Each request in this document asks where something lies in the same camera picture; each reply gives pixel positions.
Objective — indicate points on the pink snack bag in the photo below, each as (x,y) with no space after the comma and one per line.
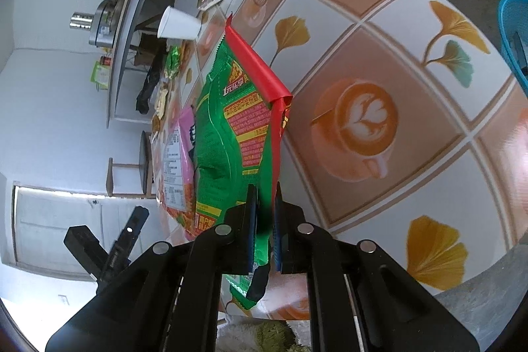
(177,170)

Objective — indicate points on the blue plastic basket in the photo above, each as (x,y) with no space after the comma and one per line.
(511,30)

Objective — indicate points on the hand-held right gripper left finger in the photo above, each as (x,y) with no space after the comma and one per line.
(250,236)

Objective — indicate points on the long white table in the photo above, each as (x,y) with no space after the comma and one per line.
(128,30)

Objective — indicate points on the white fluffy robe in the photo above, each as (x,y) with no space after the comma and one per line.
(235,337)

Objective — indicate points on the green snack bag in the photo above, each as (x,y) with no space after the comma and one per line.
(222,137)

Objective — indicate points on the green red snack packet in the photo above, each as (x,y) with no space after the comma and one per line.
(173,61)

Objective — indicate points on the white paper cup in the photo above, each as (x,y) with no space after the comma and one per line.
(177,24)

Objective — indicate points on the small yellow snack packet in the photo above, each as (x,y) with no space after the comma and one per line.
(155,124)

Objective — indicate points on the wooden chair dark seat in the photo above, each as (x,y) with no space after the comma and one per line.
(144,166)

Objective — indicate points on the red jar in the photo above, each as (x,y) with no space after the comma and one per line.
(105,61)

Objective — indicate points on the green fluffy cloth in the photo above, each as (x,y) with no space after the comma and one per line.
(274,337)

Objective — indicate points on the patterned tablecloth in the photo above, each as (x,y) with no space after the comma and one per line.
(392,67)

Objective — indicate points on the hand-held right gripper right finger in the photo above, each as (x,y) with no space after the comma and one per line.
(279,236)

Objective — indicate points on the metal rice cooker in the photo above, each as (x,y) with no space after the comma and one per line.
(105,22)

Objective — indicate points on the white door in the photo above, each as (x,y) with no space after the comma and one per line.
(53,228)

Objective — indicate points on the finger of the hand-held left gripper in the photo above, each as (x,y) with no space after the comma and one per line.
(128,240)

